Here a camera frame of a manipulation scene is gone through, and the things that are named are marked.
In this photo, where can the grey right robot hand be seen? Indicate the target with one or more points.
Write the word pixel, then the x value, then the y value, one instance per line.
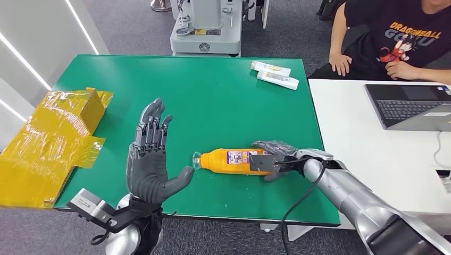
pixel 278 148

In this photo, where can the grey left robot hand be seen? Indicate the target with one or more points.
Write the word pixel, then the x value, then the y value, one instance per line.
pixel 148 176

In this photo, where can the person's left hand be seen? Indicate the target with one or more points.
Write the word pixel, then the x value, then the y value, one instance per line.
pixel 401 70

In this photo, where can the person's right hand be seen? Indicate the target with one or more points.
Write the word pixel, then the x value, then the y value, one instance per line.
pixel 340 64

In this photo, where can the orange plastic bottle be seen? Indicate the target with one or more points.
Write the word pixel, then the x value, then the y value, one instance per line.
pixel 216 162

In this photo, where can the white robot base machine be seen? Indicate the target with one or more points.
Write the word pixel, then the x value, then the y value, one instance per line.
pixel 206 42

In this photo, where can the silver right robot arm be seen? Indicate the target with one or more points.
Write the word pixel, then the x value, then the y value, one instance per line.
pixel 352 197

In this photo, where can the grey laptop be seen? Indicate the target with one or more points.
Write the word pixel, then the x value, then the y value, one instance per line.
pixel 405 105

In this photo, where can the person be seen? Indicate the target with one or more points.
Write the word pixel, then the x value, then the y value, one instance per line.
pixel 370 21

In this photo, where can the white tube with grey label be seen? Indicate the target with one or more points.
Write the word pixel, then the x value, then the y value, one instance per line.
pixel 278 80

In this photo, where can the white tube with yellow print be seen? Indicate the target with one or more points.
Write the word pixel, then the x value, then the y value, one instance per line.
pixel 269 68

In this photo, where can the white table leg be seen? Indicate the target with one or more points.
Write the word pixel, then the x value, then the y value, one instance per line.
pixel 299 233

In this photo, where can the yellow taped cardboard box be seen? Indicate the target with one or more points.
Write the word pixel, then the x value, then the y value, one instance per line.
pixel 46 148

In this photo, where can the grey device with screen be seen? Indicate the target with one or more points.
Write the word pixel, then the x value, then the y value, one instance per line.
pixel 444 179

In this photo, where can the chrome stand base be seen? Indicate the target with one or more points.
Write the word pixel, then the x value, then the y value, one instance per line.
pixel 160 5

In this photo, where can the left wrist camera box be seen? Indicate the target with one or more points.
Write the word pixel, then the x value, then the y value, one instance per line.
pixel 88 206

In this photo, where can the grey table bracket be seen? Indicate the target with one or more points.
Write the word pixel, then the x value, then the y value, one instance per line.
pixel 267 227

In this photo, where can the white furniture post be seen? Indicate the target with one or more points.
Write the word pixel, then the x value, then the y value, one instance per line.
pixel 265 12

